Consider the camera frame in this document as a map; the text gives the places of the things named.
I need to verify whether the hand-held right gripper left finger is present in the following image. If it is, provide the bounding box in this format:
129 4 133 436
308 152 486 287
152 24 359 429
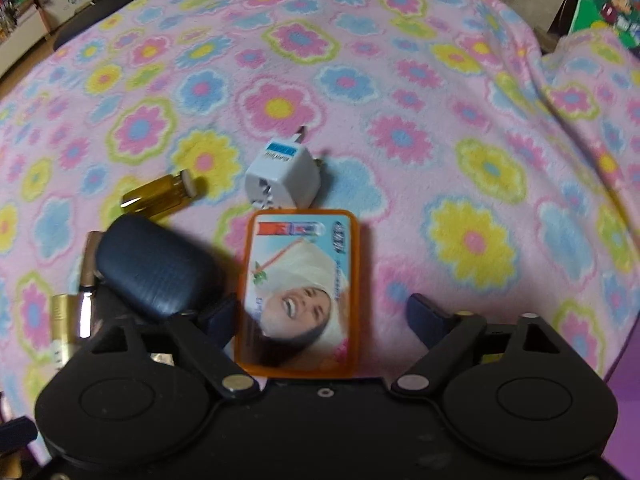
90 292 262 402

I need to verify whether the dark blue oval case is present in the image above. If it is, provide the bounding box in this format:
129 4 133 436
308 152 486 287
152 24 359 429
95 214 225 325

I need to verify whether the gold ribbed tube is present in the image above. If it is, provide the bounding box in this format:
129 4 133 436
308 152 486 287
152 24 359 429
49 292 83 367

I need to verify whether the pink floral blanket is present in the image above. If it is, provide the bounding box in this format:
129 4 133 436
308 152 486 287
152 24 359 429
0 0 640 441

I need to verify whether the orange framed card packet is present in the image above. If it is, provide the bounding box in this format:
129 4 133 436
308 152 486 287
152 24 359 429
233 208 363 380

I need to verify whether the cluttered shelf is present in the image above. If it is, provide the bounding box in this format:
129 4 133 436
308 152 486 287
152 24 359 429
0 0 51 81

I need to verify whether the amber glass bottle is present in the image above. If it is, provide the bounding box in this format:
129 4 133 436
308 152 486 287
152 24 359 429
121 170 197 222

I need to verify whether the gold tube with black band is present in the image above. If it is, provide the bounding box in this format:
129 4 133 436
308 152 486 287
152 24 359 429
76 231 105 340

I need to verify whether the white travel plug adapter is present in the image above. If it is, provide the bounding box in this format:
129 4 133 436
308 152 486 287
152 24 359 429
244 126 325 211

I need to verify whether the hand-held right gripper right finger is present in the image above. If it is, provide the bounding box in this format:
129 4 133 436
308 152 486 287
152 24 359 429
390 294 552 396

